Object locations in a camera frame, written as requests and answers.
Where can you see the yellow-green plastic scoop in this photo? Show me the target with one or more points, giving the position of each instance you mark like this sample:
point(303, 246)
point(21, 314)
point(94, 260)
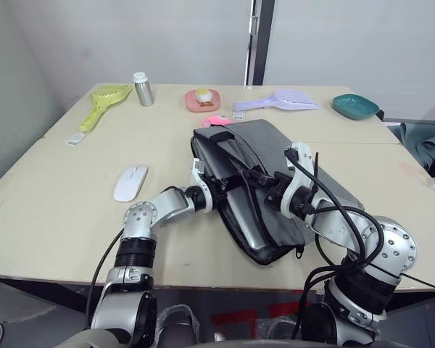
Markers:
point(107, 97)

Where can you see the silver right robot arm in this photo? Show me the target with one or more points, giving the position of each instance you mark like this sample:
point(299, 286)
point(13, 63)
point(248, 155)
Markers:
point(395, 247)

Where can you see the pink dish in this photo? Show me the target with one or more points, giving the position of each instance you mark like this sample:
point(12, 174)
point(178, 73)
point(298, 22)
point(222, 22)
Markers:
point(192, 102)

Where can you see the white computer mouse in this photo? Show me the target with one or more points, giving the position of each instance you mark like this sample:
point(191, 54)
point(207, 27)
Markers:
point(130, 182)

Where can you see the teal dish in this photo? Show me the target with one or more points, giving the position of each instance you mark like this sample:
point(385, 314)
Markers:
point(353, 107)

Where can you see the white and yellow egg toy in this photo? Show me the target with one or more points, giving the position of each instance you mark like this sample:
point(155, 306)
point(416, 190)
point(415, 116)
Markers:
point(204, 95)

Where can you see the grey laptop bag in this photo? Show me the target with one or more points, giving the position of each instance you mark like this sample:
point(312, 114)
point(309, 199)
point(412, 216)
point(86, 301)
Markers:
point(264, 139)

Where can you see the silver bottle with white cap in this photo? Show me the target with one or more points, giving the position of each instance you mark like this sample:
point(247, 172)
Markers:
point(144, 92)

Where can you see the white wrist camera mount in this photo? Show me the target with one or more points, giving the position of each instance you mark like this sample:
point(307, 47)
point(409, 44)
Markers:
point(196, 173)
point(304, 152)

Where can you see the black zip tie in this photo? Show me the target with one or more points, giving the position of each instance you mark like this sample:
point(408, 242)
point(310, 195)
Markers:
point(420, 282)

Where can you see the white label tag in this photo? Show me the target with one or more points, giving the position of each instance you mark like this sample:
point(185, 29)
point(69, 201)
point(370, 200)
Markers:
point(75, 139)
point(238, 116)

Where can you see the teal cloth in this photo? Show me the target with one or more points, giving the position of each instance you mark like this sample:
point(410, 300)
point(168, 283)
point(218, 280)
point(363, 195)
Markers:
point(418, 143)

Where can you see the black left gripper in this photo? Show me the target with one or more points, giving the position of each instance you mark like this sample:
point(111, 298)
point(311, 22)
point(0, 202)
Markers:
point(213, 186)

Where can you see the dark bubble-wrapped rounded shape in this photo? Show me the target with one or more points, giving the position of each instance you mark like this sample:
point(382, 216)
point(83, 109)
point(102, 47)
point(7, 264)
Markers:
point(281, 330)
point(177, 326)

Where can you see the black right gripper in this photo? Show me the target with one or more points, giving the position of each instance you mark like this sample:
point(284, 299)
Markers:
point(276, 191)

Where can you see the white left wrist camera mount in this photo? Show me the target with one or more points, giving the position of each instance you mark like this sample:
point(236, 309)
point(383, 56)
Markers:
point(196, 173)

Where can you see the pink small object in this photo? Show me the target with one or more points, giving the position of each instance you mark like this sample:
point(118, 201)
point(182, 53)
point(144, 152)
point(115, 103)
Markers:
point(215, 119)

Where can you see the dark door frame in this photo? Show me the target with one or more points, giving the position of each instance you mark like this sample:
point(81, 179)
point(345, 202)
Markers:
point(262, 40)

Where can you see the lilac plastic scoop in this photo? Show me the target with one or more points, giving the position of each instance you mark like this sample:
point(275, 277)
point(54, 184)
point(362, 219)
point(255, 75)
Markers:
point(286, 99)

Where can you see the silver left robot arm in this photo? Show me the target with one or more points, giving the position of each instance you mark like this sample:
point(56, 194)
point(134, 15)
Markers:
point(166, 207)

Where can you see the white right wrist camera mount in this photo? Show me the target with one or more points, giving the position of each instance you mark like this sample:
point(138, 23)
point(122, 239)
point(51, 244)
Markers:
point(304, 152)

